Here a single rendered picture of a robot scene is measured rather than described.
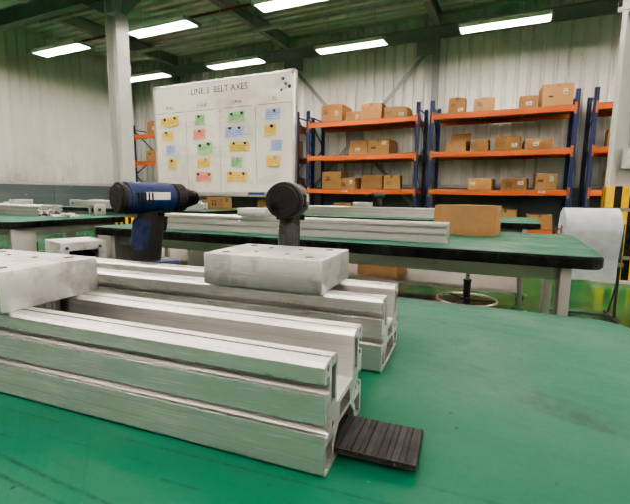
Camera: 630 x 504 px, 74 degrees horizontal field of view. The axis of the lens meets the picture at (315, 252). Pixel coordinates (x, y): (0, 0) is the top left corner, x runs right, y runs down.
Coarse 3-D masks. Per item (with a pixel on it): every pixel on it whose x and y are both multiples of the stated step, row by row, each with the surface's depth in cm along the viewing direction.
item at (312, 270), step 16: (208, 256) 53; (224, 256) 52; (240, 256) 51; (256, 256) 50; (272, 256) 50; (288, 256) 50; (304, 256) 51; (320, 256) 51; (336, 256) 52; (208, 272) 53; (224, 272) 52; (240, 272) 51; (256, 272) 51; (272, 272) 50; (288, 272) 49; (304, 272) 48; (320, 272) 48; (336, 272) 53; (272, 288) 50; (288, 288) 49; (304, 288) 49; (320, 288) 48
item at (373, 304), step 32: (128, 288) 60; (160, 288) 57; (192, 288) 55; (224, 288) 53; (256, 288) 52; (352, 288) 55; (384, 288) 53; (352, 320) 48; (384, 320) 48; (384, 352) 49
